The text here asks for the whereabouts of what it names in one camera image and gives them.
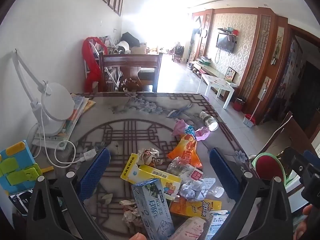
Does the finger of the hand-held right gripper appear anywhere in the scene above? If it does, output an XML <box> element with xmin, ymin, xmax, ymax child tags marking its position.
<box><xmin>303</xmin><ymin>149</ymin><xmax>320</xmax><ymax>170</ymax></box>
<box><xmin>284</xmin><ymin>146</ymin><xmax>309</xmax><ymax>180</ymax></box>

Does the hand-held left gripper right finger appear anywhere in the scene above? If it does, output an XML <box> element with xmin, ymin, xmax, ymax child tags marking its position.
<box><xmin>209</xmin><ymin>148</ymin><xmax>294</xmax><ymax>240</ymax></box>

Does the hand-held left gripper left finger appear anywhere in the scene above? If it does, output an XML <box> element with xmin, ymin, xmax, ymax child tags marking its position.
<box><xmin>26</xmin><ymin>147</ymin><xmax>111</xmax><ymax>240</ymax></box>

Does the red bucket with green rim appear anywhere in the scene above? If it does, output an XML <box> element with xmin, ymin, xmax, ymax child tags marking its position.
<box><xmin>247</xmin><ymin>152</ymin><xmax>287</xmax><ymax>183</ymax></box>

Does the yellow cardboard box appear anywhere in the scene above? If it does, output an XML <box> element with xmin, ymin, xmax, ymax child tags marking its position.
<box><xmin>121</xmin><ymin>153</ymin><xmax>182</xmax><ymax>202</ymax></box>

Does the person's right hand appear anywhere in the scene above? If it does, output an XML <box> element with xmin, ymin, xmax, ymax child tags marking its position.
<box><xmin>292</xmin><ymin>204</ymin><xmax>314</xmax><ymax>240</ymax></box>

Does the crushed bottle with white cap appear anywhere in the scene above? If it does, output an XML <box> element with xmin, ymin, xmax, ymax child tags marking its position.
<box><xmin>206</xmin><ymin>185</ymin><xmax>225</xmax><ymax>200</ymax></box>

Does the dried leaf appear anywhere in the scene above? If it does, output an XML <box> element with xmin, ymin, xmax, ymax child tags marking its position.
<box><xmin>100</xmin><ymin>192</ymin><xmax>114</xmax><ymax>204</ymax></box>

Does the wooden chair with beaded edge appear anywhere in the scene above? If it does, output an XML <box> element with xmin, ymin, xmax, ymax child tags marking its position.
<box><xmin>250</xmin><ymin>111</ymin><xmax>315</xmax><ymax>180</ymax></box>

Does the crumpled silver wrapper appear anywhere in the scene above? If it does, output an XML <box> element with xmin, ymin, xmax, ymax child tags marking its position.
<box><xmin>180</xmin><ymin>177</ymin><xmax>216</xmax><ymax>202</ymax></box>

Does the crushed bottle with red label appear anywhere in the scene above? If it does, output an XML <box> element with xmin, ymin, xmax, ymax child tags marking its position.
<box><xmin>166</xmin><ymin>156</ymin><xmax>204</xmax><ymax>183</ymax></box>

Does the orange snack bag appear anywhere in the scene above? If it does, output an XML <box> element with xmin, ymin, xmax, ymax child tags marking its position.
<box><xmin>167</xmin><ymin>125</ymin><xmax>203</xmax><ymax>169</ymax></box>

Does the flat orange box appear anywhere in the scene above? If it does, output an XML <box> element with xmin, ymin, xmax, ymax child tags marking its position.
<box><xmin>169</xmin><ymin>197</ymin><xmax>222</xmax><ymax>218</ymax></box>

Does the white blue carton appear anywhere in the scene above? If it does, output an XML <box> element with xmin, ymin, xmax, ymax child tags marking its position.
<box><xmin>202</xmin><ymin>210</ymin><xmax>230</xmax><ymax>240</ymax></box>

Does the crumpled paper ball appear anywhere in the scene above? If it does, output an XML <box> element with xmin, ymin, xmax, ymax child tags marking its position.
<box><xmin>136</xmin><ymin>148</ymin><xmax>160</xmax><ymax>167</ymax></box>

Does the crumpled newspaper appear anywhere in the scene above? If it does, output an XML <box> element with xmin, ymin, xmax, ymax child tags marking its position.
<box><xmin>119</xmin><ymin>199</ymin><xmax>148</xmax><ymax>228</ymax></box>

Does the blue red dustpan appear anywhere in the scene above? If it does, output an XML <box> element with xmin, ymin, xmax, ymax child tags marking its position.
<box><xmin>244</xmin><ymin>114</ymin><xmax>257</xmax><ymax>128</ymax></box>

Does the pink plastic wrapper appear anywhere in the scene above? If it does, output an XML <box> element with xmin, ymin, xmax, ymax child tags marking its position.
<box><xmin>171</xmin><ymin>119</ymin><xmax>212</xmax><ymax>141</ymax></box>

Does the stack of books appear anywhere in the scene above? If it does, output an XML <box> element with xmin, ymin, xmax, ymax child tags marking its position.
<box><xmin>31</xmin><ymin>94</ymin><xmax>97</xmax><ymax>150</ymax></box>

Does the blue white toothpaste box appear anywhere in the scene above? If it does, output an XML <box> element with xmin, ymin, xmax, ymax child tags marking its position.
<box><xmin>132</xmin><ymin>178</ymin><xmax>175</xmax><ymax>240</ymax></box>

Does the small red waste bin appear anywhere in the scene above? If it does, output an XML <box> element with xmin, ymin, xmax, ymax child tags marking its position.
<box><xmin>234</xmin><ymin>97</ymin><xmax>245</xmax><ymax>112</ymax></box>

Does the pink paper bag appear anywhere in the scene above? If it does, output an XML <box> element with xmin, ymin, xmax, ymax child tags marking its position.
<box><xmin>172</xmin><ymin>216</ymin><xmax>214</xmax><ymax>240</ymax></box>

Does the blue green yellow stand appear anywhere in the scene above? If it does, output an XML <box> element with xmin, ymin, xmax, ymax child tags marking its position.
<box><xmin>0</xmin><ymin>140</ymin><xmax>54</xmax><ymax>195</ymax></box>

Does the white desk lamp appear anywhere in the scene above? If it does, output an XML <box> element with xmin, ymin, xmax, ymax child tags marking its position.
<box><xmin>11</xmin><ymin>49</ymin><xmax>75</xmax><ymax>137</ymax></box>

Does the smartphone with colourful screen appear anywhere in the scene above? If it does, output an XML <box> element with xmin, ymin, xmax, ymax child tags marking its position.
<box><xmin>9</xmin><ymin>190</ymin><xmax>34</xmax><ymax>215</ymax></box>

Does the white coffee table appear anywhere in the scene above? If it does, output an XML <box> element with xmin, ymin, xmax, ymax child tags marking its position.
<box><xmin>197</xmin><ymin>74</ymin><xmax>239</xmax><ymax>110</ymax></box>

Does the colourful cartoon door curtain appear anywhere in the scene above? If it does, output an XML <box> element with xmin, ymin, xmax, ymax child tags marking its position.
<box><xmin>272</xmin><ymin>36</ymin><xmax>308</xmax><ymax>123</ymax></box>

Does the white magazine rack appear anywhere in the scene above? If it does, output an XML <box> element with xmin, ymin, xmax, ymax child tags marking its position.
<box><xmin>84</xmin><ymin>36</ymin><xmax>123</xmax><ymax>92</ymax></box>

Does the framed geometric picture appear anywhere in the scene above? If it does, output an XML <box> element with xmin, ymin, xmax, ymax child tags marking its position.
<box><xmin>226</xmin><ymin>67</ymin><xmax>237</xmax><ymax>82</ymax></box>

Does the low television cabinet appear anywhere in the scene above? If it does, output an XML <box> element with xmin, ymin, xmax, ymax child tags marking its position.
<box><xmin>187</xmin><ymin>57</ymin><xmax>240</xmax><ymax>80</ymax></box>

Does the red plastic bag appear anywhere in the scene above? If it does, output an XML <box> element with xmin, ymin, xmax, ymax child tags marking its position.
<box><xmin>82</xmin><ymin>37</ymin><xmax>102</xmax><ymax>93</ymax></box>

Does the wooden chair with carved back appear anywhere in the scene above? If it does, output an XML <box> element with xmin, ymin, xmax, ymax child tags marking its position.
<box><xmin>98</xmin><ymin>53</ymin><xmax>163</xmax><ymax>93</ymax></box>

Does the small wooden chair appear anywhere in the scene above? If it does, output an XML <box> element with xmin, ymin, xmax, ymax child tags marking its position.
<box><xmin>171</xmin><ymin>45</ymin><xmax>185</xmax><ymax>63</ymax></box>

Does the black bag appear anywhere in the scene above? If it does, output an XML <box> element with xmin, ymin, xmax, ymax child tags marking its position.
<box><xmin>121</xmin><ymin>32</ymin><xmax>141</xmax><ymax>47</ymax></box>

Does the black standing fan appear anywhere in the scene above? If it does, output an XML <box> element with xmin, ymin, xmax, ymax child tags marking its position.
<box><xmin>192</xmin><ymin>26</ymin><xmax>203</xmax><ymax>55</ymax></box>

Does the white charger cable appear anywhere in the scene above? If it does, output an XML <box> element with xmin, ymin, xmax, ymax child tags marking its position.
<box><xmin>26</xmin><ymin>125</ymin><xmax>98</xmax><ymax>168</ymax></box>

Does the white handled broom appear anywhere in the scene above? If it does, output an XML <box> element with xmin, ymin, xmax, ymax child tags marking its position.
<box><xmin>250</xmin><ymin>89</ymin><xmax>265</xmax><ymax>120</ymax></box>

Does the hanging wall scroll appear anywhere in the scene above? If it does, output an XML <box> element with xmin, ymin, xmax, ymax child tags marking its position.
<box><xmin>274</xmin><ymin>26</ymin><xmax>285</xmax><ymax>58</ymax></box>

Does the wall television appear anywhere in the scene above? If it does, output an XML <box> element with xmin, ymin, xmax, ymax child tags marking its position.
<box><xmin>216</xmin><ymin>33</ymin><xmax>236</xmax><ymax>54</ymax></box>

